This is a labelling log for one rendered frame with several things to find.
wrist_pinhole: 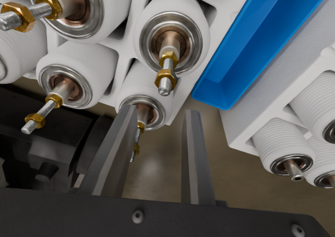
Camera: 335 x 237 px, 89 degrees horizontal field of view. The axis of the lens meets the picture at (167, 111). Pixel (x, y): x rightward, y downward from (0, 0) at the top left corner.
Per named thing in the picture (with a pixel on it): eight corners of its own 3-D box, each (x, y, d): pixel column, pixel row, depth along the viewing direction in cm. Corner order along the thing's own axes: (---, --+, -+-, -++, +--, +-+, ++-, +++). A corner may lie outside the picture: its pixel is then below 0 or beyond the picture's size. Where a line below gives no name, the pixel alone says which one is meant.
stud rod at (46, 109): (58, 89, 24) (19, 127, 18) (65, 90, 24) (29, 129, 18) (59, 94, 25) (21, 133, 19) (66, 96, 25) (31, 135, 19)
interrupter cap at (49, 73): (35, 56, 23) (32, 58, 22) (93, 71, 24) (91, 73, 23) (46, 99, 28) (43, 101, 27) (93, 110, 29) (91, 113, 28)
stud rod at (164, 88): (167, 47, 18) (161, 84, 13) (175, 51, 19) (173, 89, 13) (163, 55, 19) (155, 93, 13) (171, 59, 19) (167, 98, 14)
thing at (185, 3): (209, 9, 33) (229, 40, 20) (178, 48, 39) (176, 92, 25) (171, -30, 30) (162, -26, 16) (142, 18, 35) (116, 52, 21)
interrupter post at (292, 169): (289, 168, 36) (297, 182, 33) (280, 165, 35) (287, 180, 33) (299, 162, 34) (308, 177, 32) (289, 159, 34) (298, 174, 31)
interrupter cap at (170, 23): (216, 40, 20) (217, 42, 20) (175, 83, 24) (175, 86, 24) (164, -8, 17) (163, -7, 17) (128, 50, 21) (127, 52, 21)
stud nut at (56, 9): (36, -3, 15) (30, -2, 15) (52, -8, 15) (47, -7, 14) (50, 20, 17) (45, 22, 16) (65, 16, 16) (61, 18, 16)
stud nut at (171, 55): (165, 47, 17) (164, 50, 16) (180, 55, 17) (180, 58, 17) (157, 63, 18) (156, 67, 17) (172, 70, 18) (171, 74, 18)
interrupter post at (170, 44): (184, 44, 21) (185, 55, 18) (172, 59, 22) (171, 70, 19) (169, 30, 20) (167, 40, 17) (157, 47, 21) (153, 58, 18)
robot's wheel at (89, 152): (106, 141, 74) (87, 186, 58) (95, 137, 72) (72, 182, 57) (118, 109, 61) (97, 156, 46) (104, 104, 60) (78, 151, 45)
